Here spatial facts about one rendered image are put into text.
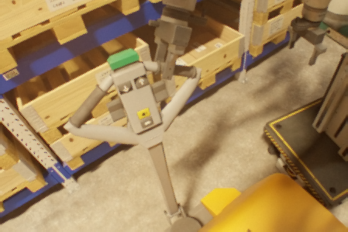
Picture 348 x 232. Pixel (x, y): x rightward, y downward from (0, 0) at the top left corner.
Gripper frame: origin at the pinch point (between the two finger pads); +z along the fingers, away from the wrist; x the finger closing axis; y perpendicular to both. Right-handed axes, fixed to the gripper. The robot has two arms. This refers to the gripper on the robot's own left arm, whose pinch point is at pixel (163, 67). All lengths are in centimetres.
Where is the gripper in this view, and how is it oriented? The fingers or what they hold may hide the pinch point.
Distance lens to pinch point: 72.3
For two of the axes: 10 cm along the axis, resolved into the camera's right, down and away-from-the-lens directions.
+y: -8.8, -0.6, -4.7
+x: 4.1, 4.1, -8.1
